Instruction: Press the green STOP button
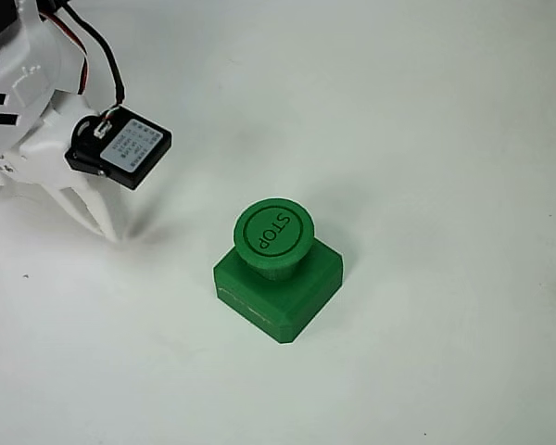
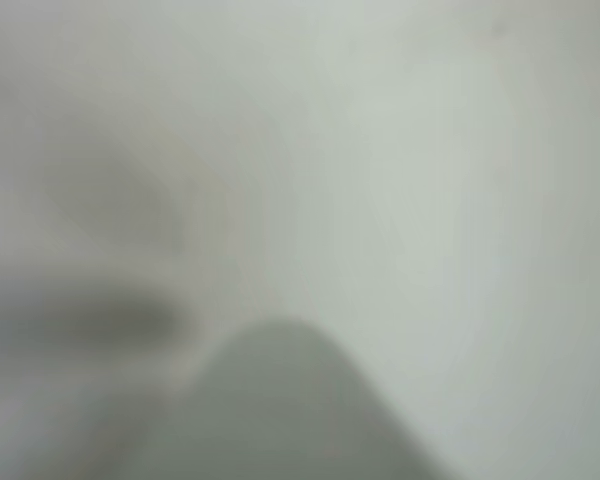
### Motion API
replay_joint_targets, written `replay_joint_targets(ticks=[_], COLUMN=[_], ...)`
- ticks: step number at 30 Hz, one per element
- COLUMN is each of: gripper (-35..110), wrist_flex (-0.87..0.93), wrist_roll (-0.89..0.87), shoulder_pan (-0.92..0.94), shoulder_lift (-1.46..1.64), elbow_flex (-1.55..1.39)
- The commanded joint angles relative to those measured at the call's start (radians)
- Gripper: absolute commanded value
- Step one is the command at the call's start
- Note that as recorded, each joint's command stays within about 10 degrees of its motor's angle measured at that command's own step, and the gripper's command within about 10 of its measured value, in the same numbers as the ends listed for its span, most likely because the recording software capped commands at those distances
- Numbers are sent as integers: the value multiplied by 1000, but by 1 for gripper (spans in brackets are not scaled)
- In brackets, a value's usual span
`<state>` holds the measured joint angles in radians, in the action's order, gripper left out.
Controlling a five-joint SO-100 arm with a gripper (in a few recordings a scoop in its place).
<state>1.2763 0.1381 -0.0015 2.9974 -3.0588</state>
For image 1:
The green round STOP button cap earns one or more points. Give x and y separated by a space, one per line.
274 232

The green square button base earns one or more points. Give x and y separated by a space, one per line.
301 301

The black camera module with label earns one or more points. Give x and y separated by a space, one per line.
130 148

